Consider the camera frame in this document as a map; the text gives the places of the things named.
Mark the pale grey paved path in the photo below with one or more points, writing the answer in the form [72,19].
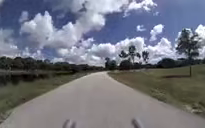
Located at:
[100,100]

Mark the distant line of trees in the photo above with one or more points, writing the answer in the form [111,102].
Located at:
[56,65]

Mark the robot's own part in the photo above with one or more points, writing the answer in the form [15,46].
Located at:
[137,123]
[69,124]

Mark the grass field with dry patches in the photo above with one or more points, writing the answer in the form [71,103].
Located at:
[176,83]

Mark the dark hedge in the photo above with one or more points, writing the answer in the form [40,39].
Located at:
[23,76]

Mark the grass verge with dry patches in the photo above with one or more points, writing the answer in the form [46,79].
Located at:
[23,93]

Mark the slender tree with thin trunk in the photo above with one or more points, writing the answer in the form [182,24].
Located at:
[189,43]

